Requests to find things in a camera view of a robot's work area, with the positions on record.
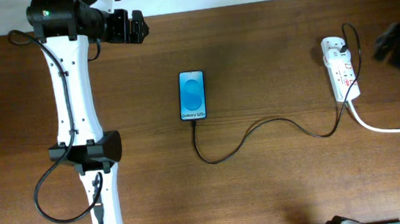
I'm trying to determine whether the black USB charging cable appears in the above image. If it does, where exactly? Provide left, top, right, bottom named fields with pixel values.
left=182, top=22, right=371, bottom=167

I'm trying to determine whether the blue Galaxy smartphone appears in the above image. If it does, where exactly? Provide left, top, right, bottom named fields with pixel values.
left=179, top=71, right=207, bottom=121

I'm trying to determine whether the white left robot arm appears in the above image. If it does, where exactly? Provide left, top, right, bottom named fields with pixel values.
left=26, top=0, right=149, bottom=224

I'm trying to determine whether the white charger plug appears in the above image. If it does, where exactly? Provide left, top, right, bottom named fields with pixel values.
left=321, top=37, right=350, bottom=64

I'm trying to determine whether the white power strip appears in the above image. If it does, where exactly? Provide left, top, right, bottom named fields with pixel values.
left=323, top=50, right=360, bottom=102

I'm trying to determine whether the white power strip cord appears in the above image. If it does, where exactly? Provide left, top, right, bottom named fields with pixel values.
left=345, top=95, right=400, bottom=142

